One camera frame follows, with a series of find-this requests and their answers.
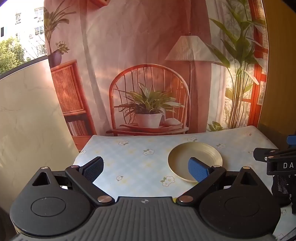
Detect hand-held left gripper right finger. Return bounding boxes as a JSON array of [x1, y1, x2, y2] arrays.
[[176, 157, 259, 206]]

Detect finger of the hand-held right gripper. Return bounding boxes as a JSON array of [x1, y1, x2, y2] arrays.
[[253, 147, 296, 163], [286, 134, 296, 149]]

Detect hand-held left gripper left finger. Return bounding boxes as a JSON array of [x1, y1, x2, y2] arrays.
[[31, 156, 115, 207]]

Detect beige plate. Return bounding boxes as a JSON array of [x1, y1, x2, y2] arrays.
[[168, 142, 223, 183]]

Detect brown wooden board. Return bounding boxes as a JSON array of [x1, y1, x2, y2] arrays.
[[258, 0, 296, 144]]

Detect green tree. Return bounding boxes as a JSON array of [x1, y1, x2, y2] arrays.
[[0, 37, 31, 75]]

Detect printed backdrop cloth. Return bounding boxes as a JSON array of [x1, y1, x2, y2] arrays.
[[43, 0, 270, 151]]

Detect white apartment building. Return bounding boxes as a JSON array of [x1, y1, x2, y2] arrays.
[[0, 0, 45, 58]]

